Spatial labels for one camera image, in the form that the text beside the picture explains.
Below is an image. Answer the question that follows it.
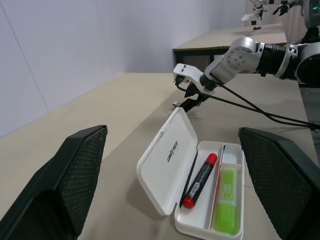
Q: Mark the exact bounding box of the white plastic pencil case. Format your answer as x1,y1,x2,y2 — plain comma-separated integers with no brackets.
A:
136,106,245,240

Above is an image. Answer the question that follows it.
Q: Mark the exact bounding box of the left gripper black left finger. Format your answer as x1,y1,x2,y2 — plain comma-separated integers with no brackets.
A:
0,124,109,240

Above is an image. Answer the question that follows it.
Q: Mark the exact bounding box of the background humanoid robot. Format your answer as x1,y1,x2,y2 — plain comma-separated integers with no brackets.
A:
241,0,320,45

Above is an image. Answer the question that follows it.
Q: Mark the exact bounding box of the black pen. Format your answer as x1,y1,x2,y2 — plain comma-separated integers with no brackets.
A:
179,149,199,209

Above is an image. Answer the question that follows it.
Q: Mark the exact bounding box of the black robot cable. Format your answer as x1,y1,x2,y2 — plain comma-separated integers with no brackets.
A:
174,81,320,131
211,78,316,127

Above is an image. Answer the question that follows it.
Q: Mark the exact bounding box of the green highlighter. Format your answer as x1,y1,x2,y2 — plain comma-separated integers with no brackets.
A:
210,168,241,237

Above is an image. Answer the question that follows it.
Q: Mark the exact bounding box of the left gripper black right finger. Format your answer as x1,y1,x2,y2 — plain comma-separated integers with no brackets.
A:
237,126,320,240

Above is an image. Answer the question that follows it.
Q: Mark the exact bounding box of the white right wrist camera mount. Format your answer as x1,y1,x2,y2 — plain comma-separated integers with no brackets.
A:
172,63,216,95

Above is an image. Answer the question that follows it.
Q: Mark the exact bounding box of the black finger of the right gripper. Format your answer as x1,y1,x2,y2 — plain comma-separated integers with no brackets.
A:
180,98,200,113
184,86,199,99

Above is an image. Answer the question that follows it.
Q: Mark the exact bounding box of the beige background table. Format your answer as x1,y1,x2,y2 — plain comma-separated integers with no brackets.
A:
172,23,288,76

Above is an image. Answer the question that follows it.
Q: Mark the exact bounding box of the red and black marker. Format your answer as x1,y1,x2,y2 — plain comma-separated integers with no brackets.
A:
182,152,218,209

